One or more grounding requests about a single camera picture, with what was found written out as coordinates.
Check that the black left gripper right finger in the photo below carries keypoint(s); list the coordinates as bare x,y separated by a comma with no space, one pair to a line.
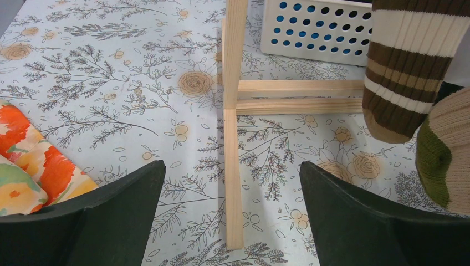
352,226

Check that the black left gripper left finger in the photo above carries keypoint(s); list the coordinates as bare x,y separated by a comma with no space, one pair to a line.
106,226

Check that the orange floral cloth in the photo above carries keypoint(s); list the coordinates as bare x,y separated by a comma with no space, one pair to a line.
34,173

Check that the green beige knit sock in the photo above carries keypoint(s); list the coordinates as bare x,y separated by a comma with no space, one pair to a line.
442,156

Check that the brown striped sock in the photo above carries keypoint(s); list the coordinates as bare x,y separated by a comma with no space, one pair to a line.
411,48

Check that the white perforated plastic basket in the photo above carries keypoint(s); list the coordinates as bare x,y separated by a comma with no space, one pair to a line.
329,31

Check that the wooden clothes rack frame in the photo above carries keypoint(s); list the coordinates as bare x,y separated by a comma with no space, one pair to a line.
265,97

